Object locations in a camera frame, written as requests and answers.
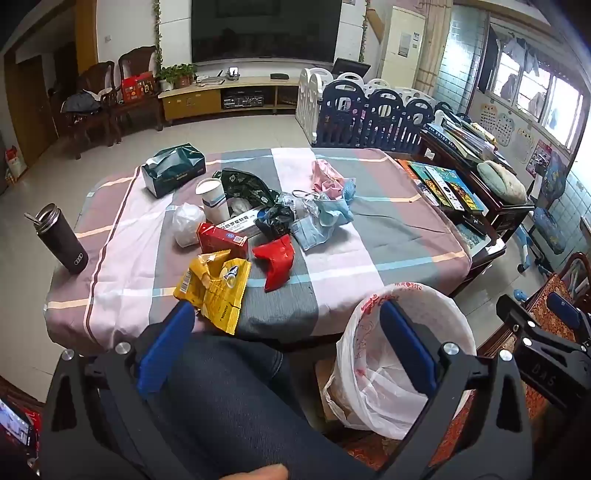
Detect colourful wall poster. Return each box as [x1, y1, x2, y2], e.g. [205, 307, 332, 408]
[533, 141, 553, 179]

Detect navy playpen fence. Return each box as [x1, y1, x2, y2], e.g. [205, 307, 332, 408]
[313, 80, 467, 151]

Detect wide black remote control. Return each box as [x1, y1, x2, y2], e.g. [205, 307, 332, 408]
[455, 215, 489, 237]

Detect white playpen fence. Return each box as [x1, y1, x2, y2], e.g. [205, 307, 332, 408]
[295, 68, 435, 144]

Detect grey green cushion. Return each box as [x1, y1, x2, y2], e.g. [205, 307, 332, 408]
[476, 161, 528, 204]

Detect yellow snack bag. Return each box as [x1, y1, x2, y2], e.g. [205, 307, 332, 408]
[172, 249, 253, 336]

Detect pink plastic bag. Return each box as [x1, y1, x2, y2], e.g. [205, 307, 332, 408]
[310, 159, 348, 197]

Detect person's left hand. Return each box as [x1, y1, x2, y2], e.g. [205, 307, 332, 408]
[216, 463, 290, 480]

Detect wooden door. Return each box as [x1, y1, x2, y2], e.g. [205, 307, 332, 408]
[4, 44, 79, 167]

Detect window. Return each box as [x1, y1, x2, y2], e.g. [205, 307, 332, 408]
[489, 18, 588, 162]

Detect white plastic bag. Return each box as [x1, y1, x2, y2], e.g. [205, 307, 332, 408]
[172, 202, 206, 248]

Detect white paper cup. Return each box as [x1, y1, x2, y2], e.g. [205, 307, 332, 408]
[195, 178, 230, 224]

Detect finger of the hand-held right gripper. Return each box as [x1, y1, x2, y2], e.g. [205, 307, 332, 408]
[547, 294, 591, 344]
[496, 294, 578, 356]

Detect stack of books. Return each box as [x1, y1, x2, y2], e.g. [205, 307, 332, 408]
[424, 111, 500, 163]

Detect black stereo receiver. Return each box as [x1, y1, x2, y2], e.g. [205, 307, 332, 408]
[221, 88, 267, 110]

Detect wall chart poster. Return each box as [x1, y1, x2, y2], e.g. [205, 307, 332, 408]
[512, 129, 535, 165]
[496, 113, 517, 147]
[478, 104, 498, 133]

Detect red paper bag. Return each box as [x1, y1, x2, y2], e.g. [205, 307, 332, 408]
[4, 145, 27, 182]

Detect dark wooden armchair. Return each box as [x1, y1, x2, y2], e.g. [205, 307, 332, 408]
[50, 60, 116, 160]
[110, 46, 163, 139]

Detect red wrapper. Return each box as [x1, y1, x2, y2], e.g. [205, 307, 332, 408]
[252, 233, 296, 292]

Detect white remote control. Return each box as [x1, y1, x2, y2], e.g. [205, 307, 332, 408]
[431, 173, 459, 209]

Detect potted green plant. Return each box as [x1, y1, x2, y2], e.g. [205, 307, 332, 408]
[157, 63, 198, 90]

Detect blue face mask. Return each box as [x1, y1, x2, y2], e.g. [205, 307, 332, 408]
[292, 216, 340, 251]
[316, 179, 357, 227]

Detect yellow wooden tv cabinet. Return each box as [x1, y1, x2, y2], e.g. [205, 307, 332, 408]
[158, 76, 301, 124]

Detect white ointment box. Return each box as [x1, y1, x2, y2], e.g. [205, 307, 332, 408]
[216, 212, 260, 238]

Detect dark hanging garment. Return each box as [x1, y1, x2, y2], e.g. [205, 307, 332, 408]
[478, 25, 502, 93]

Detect dark green tissue box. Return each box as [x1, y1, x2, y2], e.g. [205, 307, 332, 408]
[141, 144, 206, 199]

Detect large black television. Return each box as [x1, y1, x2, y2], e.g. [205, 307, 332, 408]
[191, 0, 343, 64]

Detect dark bag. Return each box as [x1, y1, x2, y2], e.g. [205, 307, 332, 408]
[255, 205, 296, 241]

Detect white trash bin with liner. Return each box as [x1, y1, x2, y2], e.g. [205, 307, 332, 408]
[323, 281, 477, 440]

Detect black bag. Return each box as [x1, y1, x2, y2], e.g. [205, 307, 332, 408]
[61, 90, 102, 115]

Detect white standing air conditioner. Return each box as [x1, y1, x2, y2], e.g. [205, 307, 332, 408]
[379, 6, 426, 90]

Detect clear plastic wrapper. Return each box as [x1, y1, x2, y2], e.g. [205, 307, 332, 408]
[279, 190, 324, 220]

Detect dark wooden sofa frame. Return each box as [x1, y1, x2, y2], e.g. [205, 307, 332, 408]
[556, 251, 591, 308]

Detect plaid tablecloth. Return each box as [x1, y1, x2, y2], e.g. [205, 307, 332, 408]
[44, 147, 472, 356]

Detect red gift box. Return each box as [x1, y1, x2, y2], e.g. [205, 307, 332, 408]
[121, 72, 155, 103]

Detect red cardboard box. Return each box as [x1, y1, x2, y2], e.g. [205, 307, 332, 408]
[197, 222, 250, 260]

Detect small black monitor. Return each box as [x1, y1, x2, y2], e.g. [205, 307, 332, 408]
[332, 58, 372, 80]

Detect blue mosaic picture mat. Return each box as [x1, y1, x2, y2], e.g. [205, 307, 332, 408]
[455, 222, 491, 253]

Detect black thermos bottle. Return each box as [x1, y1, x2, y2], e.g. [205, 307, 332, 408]
[24, 203, 89, 276]

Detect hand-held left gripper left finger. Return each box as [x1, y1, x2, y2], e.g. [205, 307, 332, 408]
[39, 301, 199, 480]

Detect orange picture book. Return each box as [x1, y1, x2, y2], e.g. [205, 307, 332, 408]
[397, 159, 426, 186]

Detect dark wooden side table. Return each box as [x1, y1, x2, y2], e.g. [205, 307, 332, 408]
[418, 129, 536, 243]

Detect green picture book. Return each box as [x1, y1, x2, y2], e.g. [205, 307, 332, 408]
[409, 161, 445, 205]

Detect light hanging garments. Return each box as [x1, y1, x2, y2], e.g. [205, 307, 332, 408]
[502, 36, 542, 75]

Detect smartphone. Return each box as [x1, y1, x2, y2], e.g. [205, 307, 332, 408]
[0, 397, 38, 448]

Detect green ivy vine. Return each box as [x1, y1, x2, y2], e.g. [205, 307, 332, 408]
[359, 0, 369, 62]
[152, 0, 163, 70]

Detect blue children's swivel chair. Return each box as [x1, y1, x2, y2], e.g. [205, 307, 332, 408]
[517, 152, 571, 278]

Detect large blue picture book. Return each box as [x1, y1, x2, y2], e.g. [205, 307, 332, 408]
[425, 165, 485, 213]

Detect green snack bag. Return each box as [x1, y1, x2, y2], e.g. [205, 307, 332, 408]
[219, 168, 281, 217]

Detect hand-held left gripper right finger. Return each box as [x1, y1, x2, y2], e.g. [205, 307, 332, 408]
[369, 300, 534, 480]

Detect slim black remote control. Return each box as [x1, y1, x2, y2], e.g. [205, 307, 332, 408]
[449, 182, 468, 212]

